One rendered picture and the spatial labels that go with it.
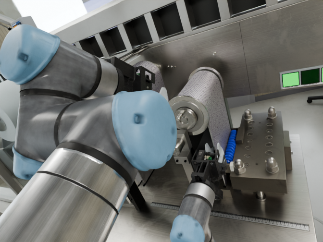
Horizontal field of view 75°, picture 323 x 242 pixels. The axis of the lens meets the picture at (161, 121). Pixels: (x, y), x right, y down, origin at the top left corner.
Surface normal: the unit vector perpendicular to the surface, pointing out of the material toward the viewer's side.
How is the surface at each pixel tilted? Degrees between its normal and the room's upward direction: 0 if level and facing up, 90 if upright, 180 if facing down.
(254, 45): 90
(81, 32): 90
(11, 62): 50
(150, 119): 90
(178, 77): 90
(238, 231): 0
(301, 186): 0
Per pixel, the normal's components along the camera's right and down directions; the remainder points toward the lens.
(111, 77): 0.85, -0.01
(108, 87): 0.75, 0.42
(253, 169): -0.33, -0.84
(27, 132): -0.52, -0.11
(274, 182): -0.39, 0.54
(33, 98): -0.10, -0.15
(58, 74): 0.58, -0.11
